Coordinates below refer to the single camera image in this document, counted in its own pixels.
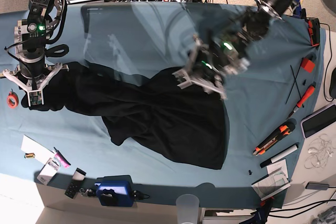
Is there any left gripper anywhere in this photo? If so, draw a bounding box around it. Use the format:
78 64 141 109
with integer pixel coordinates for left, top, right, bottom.
172 34 227 100

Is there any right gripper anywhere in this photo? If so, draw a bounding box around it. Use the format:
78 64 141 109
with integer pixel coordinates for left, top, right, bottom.
2 63 69 106

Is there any black t-shirt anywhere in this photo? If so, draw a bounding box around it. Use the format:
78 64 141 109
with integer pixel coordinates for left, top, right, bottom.
32 62 228 170

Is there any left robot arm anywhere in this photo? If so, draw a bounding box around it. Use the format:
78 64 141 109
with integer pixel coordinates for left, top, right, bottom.
173 0 302 100

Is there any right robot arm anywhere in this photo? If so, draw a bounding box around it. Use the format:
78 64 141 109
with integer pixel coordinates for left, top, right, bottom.
1 0 69 106

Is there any red tape roll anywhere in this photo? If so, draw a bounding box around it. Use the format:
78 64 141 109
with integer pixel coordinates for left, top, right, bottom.
7 91 19 109

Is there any white paper card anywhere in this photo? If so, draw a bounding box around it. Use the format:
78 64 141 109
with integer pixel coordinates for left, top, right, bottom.
21 135 55 164

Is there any small yellow battery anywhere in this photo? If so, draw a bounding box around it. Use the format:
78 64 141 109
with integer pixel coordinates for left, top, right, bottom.
24 153 35 158

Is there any teal table cloth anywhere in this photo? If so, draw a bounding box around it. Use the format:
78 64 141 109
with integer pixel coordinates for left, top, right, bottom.
1 2 324 208

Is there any pink marker pen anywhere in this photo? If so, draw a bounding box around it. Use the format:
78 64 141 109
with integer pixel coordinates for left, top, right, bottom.
54 147 71 168

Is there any clear plastic package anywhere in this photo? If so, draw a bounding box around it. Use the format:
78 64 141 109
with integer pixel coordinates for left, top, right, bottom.
37 158 60 185

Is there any black remote control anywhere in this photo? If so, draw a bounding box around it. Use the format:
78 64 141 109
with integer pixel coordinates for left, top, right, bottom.
65 168 86 199

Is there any orange utility knife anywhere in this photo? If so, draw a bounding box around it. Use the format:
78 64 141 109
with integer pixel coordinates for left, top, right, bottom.
253 121 296 156

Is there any orange block tool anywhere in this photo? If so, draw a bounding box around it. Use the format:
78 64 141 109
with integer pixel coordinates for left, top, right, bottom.
300 58 315 73

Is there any black white marker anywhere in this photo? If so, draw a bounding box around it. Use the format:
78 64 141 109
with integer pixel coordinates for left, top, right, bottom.
260 143 299 168

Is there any orange screwdriver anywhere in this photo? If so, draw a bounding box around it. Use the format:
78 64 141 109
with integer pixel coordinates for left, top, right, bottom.
287 82 316 119

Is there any translucent plastic cup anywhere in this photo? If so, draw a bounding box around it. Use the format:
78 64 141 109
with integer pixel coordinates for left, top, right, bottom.
176 194 200 224

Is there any blue box device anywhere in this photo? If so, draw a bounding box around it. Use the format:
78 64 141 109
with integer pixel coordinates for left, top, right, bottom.
95 178 134 207

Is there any orange black clamp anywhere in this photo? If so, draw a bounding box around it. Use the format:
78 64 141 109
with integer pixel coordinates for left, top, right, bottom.
308 18 320 47

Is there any smartphone with purple case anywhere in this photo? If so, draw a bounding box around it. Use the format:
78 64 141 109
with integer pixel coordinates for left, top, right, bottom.
301 104 335 138

